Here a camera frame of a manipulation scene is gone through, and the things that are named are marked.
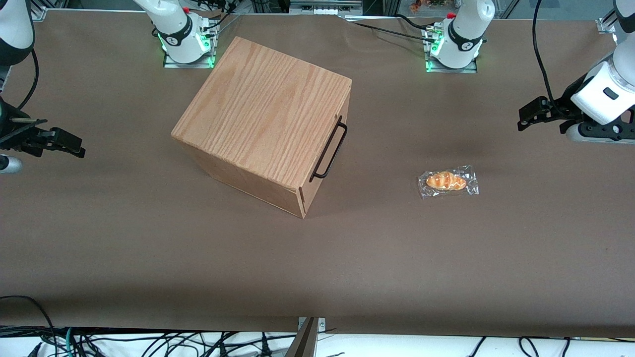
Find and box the wooden drawer cabinet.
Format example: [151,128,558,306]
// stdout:
[171,36,354,219]

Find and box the brown camera mount bar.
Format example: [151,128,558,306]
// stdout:
[285,317,318,357]

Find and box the black metal drawer handle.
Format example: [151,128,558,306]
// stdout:
[310,116,348,179]

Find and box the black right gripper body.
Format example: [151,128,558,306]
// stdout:
[0,117,50,155]

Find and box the black looped floor cable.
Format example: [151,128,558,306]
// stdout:
[0,296,56,344]

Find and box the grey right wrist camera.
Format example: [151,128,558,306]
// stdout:
[0,155,23,175]

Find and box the long black table cable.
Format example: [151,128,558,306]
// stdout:
[342,17,433,41]

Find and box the short black table cable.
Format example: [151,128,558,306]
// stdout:
[395,14,438,31]

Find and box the wooden drawer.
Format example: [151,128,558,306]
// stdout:
[298,79,354,200]

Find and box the small metal bracket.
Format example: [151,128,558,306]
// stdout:
[298,317,326,334]

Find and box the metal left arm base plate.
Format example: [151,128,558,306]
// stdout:
[424,25,478,74]

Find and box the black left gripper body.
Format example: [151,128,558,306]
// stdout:
[545,74,591,134]

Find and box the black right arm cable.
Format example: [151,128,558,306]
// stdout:
[17,50,40,111]

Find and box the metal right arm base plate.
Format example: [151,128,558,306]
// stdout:
[163,20,217,69]

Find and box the grey metal rack device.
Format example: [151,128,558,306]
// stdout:
[290,0,364,16]

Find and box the plastic wrapped bread roll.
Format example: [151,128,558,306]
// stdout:
[418,165,480,199]

